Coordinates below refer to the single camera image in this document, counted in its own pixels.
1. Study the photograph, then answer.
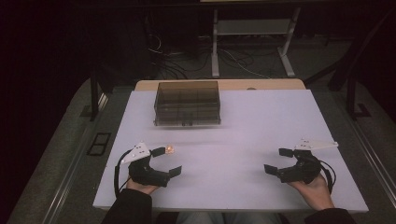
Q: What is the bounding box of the white metal stand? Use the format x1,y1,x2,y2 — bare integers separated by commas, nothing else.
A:
210,7,303,78

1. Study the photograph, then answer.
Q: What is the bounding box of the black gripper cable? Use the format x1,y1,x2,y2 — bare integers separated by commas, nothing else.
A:
317,159,337,194
113,148,133,199

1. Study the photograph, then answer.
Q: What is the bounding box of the person's left hand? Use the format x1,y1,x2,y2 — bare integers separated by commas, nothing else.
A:
125,177,160,196

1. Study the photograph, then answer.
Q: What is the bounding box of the black metal stand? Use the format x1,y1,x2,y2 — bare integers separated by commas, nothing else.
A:
345,69,372,121

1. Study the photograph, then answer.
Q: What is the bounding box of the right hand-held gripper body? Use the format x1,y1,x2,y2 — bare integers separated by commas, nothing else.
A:
276,137,339,185

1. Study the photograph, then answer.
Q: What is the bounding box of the clear brown drawer box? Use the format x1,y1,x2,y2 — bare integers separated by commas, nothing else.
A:
153,80,222,127

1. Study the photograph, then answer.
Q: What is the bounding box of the tangle of floor cables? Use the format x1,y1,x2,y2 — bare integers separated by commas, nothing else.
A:
146,32,272,80

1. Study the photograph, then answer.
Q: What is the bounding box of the aluminium rail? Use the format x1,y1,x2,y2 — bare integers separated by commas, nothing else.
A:
337,102,396,200
41,92,110,224

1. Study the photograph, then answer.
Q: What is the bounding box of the person's right hand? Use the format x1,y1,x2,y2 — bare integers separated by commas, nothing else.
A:
287,174,336,211

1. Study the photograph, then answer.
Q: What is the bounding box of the black floor frame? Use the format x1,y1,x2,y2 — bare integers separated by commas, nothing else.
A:
86,132,112,157

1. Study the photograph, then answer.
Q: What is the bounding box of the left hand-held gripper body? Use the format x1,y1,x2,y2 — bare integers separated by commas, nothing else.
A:
120,141,171,188

